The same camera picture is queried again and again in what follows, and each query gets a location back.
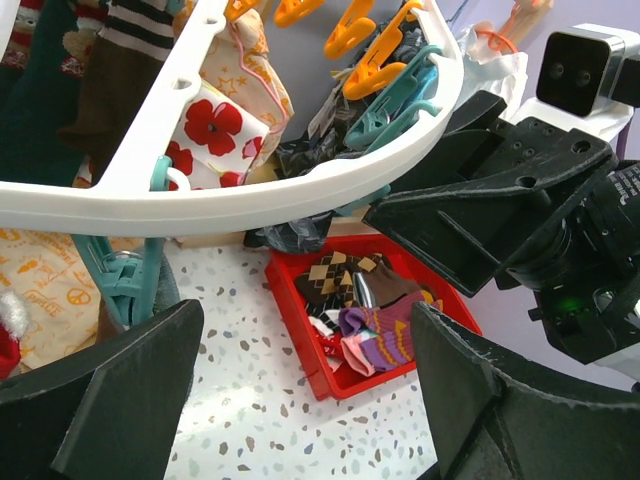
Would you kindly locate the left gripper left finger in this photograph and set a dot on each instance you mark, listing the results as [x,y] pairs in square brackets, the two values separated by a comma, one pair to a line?
[110,411]

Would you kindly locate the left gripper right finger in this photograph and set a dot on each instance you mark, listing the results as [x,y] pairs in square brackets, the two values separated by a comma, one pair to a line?
[494,414]

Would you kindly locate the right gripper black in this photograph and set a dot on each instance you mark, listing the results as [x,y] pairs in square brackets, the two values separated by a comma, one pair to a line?
[523,182]

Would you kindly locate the teal clothespin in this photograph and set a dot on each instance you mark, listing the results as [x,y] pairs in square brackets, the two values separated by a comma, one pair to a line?
[127,280]

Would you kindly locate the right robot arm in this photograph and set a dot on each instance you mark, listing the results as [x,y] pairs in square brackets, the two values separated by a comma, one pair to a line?
[591,314]

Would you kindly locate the white pleated dress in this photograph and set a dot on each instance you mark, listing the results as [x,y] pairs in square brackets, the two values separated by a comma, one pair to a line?
[485,69]

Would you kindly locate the purple striped sock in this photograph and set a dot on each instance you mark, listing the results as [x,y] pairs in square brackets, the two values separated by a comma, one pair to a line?
[378,340]

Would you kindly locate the red bear sock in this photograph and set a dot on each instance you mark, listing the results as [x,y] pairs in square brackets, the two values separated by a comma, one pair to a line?
[15,322]

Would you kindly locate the orange clothespin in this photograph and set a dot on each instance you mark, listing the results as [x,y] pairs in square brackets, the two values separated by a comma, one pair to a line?
[372,74]

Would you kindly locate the brown argyle sock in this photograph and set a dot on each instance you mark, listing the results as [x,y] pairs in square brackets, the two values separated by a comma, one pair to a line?
[332,276]

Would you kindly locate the dark patterned garment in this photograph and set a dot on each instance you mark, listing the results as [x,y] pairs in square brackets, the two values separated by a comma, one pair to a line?
[350,129]

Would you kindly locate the red plastic tray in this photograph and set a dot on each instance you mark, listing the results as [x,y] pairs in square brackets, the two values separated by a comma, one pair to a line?
[345,382]

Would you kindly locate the floral cream garment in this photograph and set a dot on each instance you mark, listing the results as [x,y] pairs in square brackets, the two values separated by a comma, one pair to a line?
[224,136]

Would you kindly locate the dark green sock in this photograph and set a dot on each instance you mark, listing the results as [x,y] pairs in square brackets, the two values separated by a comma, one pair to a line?
[41,73]

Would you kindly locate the brown striped hanging sock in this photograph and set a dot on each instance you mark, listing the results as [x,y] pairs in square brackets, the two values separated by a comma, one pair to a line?
[126,57]

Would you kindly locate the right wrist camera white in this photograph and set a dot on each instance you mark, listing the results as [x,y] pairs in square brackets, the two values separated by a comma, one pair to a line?
[588,80]

